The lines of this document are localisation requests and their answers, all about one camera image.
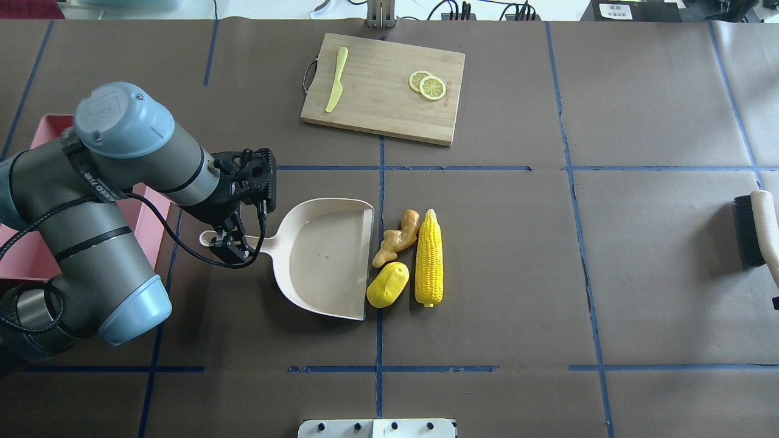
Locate beige plastic dustpan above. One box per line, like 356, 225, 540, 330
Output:
199, 198, 376, 321

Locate pink plastic bin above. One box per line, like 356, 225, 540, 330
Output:
0, 114, 172, 283

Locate yellow toy corn cob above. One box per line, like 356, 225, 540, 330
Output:
414, 209, 444, 308

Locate aluminium frame post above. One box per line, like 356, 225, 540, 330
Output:
366, 0, 397, 29

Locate yellow toy potato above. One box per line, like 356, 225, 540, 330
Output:
366, 262, 411, 308

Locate cream hand brush black bristles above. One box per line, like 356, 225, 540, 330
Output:
732, 189, 778, 285

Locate lemon slice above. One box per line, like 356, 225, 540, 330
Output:
408, 70, 431, 94
418, 75, 447, 102

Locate black power box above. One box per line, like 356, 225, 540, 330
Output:
579, 1, 682, 23

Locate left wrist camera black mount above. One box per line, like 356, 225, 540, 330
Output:
209, 148, 278, 214

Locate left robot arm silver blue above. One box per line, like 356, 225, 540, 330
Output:
2, 82, 276, 376

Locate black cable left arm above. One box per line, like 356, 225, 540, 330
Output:
0, 193, 271, 271

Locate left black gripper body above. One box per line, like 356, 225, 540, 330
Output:
179, 200, 244, 232

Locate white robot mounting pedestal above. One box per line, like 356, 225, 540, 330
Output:
297, 418, 458, 437

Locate bamboo cutting board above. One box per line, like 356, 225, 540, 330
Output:
301, 33, 466, 147

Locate pink cloth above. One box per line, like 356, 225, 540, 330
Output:
1, 0, 65, 19

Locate lemon slice upper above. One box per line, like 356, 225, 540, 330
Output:
408, 70, 431, 94

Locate lemon slice lower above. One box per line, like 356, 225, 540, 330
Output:
418, 75, 447, 102

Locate yellow plastic toy knife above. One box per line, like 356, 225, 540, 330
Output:
325, 46, 349, 114

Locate tan toy ginger root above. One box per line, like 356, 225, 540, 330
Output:
372, 210, 421, 268

